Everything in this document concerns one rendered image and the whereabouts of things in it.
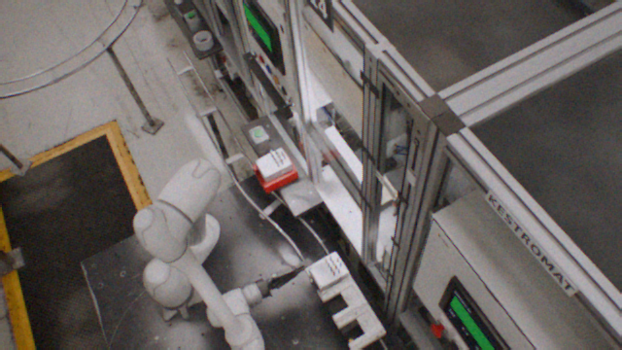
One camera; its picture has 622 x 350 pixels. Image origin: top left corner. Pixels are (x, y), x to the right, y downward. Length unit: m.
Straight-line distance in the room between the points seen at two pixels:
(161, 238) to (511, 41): 1.04
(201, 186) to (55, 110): 2.71
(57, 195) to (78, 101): 0.81
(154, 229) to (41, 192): 2.31
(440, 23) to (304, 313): 1.41
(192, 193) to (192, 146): 1.99
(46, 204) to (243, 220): 1.68
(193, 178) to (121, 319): 0.98
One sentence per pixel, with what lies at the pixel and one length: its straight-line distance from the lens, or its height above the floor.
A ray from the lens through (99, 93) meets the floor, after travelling 4.09.
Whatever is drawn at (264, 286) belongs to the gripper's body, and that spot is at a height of 0.91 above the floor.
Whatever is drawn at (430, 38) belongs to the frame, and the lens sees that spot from 1.09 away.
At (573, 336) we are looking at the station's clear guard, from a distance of 0.98.
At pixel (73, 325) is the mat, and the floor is 0.01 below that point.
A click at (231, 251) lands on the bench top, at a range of 2.31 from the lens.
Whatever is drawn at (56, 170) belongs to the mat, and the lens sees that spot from 3.79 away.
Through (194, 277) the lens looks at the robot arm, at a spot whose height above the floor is 1.21.
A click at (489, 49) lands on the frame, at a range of 1.08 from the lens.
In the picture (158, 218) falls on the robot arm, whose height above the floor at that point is 1.51.
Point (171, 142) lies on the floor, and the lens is 3.58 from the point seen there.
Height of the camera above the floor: 2.76
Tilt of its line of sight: 59 degrees down
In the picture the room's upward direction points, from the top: 8 degrees counter-clockwise
